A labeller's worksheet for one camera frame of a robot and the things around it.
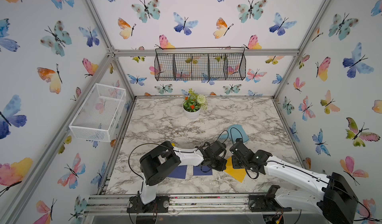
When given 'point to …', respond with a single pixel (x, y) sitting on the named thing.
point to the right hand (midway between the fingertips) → (236, 159)
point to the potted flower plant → (192, 104)
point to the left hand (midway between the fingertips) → (228, 167)
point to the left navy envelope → (180, 172)
